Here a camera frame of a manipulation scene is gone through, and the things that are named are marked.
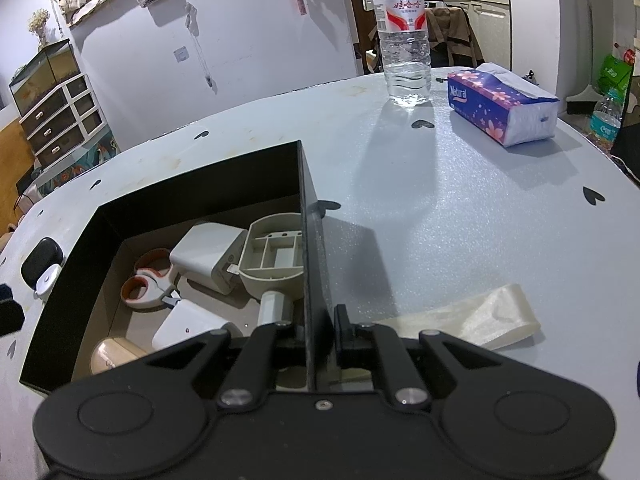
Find beige plastic scoop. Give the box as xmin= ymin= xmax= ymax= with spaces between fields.
xmin=239 ymin=212 xmax=304 ymax=326

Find white charger adapter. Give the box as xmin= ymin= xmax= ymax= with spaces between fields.
xmin=151 ymin=299 xmax=243 ymax=351

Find black cardboard box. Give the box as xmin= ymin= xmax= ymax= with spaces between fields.
xmin=20 ymin=142 xmax=332 ymax=393

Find white square box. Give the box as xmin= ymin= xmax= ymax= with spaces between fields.
xmin=169 ymin=222 xmax=247 ymax=296

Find red white scissors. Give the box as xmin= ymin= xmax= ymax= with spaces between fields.
xmin=120 ymin=248 xmax=180 ymax=312

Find beige glasses case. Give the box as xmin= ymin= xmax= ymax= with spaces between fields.
xmin=90 ymin=337 xmax=146 ymax=375

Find cream plastic bag roll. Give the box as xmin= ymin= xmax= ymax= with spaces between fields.
xmin=378 ymin=284 xmax=541 ymax=350

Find black oval case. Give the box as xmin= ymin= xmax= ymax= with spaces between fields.
xmin=21 ymin=236 xmax=64 ymax=289

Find purple tissue pack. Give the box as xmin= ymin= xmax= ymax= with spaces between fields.
xmin=447 ymin=63 xmax=561 ymax=148

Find white drawer cabinet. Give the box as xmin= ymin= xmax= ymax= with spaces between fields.
xmin=20 ymin=74 xmax=107 ymax=168

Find green-label bottle on floor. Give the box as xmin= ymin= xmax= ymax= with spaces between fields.
xmin=589 ymin=88 xmax=624 ymax=151

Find clear water bottle red label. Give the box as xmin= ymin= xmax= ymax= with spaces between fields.
xmin=372 ymin=0 xmax=432 ymax=107

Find glass fish tank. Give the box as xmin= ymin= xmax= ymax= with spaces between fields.
xmin=9 ymin=39 xmax=80 ymax=117

